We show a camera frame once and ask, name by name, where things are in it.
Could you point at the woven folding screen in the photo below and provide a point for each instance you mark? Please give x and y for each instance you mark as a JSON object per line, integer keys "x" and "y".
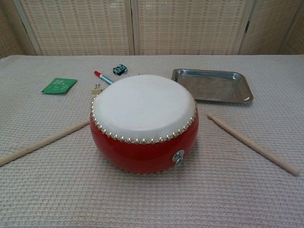
{"x": 83, "y": 26}

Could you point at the wooden drumstick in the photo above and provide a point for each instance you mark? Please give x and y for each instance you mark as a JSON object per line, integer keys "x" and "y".
{"x": 251, "y": 143}
{"x": 42, "y": 142}

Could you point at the small green circuit module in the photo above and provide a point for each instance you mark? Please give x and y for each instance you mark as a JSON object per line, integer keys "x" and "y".
{"x": 119, "y": 69}

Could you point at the green foil packet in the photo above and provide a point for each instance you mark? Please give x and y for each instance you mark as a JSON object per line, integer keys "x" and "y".
{"x": 58, "y": 86}

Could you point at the marker pen with red cap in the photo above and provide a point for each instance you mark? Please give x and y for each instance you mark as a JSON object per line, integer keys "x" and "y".
{"x": 102, "y": 76}

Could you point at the red drum with white skin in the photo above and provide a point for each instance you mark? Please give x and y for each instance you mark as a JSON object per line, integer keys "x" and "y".
{"x": 142, "y": 107}

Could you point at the beige waffle-weave tablecloth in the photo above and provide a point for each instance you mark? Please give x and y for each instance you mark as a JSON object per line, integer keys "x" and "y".
{"x": 47, "y": 190}

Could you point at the stainless steel tray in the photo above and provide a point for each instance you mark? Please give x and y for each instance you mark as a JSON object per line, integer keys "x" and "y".
{"x": 213, "y": 88}

